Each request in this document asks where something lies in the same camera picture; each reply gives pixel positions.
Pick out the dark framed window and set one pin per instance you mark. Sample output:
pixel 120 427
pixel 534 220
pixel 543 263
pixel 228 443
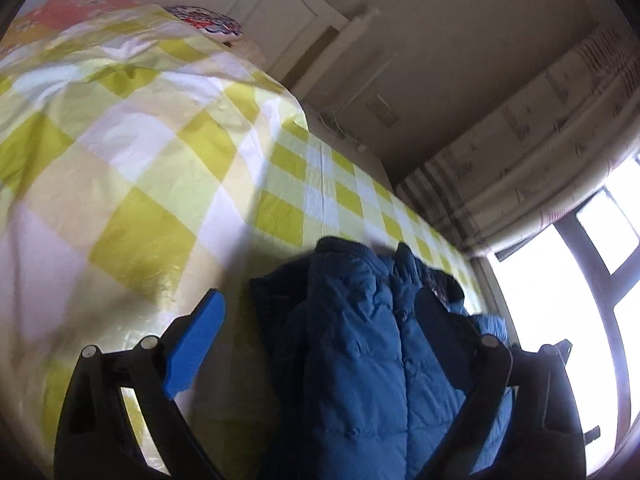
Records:
pixel 550 310

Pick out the blue quilted jacket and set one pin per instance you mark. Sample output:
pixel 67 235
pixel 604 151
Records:
pixel 350 360

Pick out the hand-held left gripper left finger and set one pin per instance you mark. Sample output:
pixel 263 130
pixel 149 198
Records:
pixel 195 345

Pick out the cream pillow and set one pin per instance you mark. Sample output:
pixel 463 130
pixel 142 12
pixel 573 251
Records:
pixel 252 52

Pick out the pink floral blanket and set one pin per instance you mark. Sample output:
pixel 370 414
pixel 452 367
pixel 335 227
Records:
pixel 75 7

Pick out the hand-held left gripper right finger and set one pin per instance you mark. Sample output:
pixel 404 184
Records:
pixel 440 320

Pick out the beige wall socket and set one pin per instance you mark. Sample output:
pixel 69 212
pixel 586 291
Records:
pixel 382 110

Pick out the yellow checkered bedsheet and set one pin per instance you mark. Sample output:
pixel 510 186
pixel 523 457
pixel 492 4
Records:
pixel 340 195

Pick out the printed cream curtain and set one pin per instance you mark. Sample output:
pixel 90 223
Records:
pixel 525 160

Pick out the colourful patterned pillow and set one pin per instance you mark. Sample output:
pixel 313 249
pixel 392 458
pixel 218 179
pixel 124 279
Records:
pixel 210 22

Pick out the yellow checkered duvet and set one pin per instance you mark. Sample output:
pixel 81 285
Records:
pixel 125 160

